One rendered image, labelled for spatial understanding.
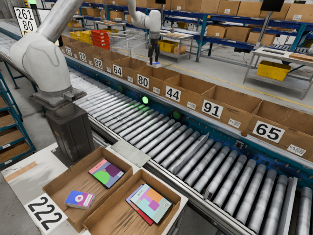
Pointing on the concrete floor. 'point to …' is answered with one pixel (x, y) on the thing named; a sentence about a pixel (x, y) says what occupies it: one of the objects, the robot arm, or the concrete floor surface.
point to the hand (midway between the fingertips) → (153, 60)
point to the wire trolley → (128, 42)
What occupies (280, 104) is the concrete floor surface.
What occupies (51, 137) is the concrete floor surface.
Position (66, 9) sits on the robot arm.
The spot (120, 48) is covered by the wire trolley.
